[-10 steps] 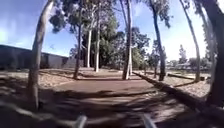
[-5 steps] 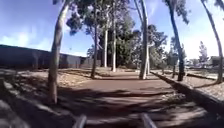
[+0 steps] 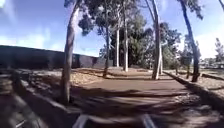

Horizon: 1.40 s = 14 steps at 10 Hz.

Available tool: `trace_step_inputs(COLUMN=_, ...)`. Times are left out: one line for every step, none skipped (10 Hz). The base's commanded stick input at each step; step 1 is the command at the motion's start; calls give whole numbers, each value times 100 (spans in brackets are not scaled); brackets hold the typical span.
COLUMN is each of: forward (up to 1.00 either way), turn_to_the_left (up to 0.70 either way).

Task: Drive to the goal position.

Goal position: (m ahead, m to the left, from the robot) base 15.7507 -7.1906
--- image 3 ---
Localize dark-trunked tree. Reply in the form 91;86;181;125
178;0;203;83
101;0;113;79

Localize pale-trunked tree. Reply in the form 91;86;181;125
122;0;130;73
59;0;84;105
114;0;122;68

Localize brown mulch ground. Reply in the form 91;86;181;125
0;68;108;101
173;69;224;98

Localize brown paved path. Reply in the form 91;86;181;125
43;68;224;128

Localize wood of dark green trees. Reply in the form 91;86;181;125
98;9;188;71

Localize grey-trunked tree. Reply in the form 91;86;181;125
144;0;163;81

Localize robot's own part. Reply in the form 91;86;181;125
71;114;89;128
141;113;158;128

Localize dark wooden kerb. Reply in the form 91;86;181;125
9;71;81;128
163;70;224;113

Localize dark grey wall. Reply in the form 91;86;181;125
0;44;114;71

